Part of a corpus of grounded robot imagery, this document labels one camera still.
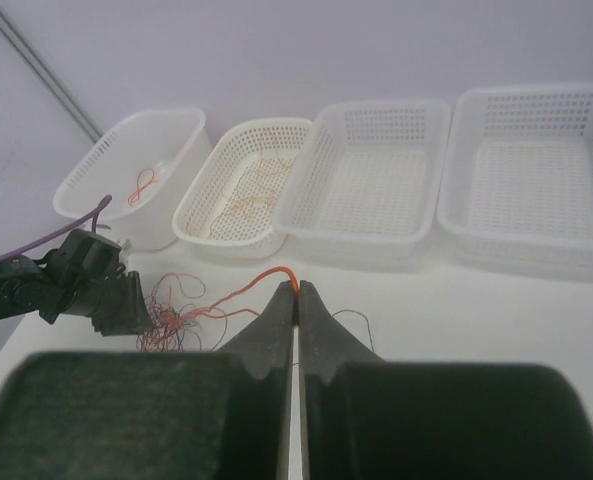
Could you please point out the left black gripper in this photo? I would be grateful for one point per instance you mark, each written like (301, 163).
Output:
(87, 278)

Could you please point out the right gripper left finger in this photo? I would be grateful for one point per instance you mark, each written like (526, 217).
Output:
(265, 344)

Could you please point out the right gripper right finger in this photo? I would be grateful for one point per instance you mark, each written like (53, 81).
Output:
(325, 345)

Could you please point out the red orange wire ball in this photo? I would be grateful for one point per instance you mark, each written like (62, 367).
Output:
(174, 307)

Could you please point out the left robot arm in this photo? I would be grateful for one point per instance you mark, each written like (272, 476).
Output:
(23, 285)

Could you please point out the white solid plastic tub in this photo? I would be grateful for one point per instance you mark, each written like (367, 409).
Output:
(146, 163)

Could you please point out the white round-hole basket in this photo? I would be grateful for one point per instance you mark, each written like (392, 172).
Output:
(227, 209)

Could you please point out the white slotted basket middle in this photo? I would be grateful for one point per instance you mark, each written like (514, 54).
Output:
(364, 187)

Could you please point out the white slotted basket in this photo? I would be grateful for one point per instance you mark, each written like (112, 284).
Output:
(516, 194)
(364, 187)

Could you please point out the white slotted basket right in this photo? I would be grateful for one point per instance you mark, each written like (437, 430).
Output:
(516, 194)

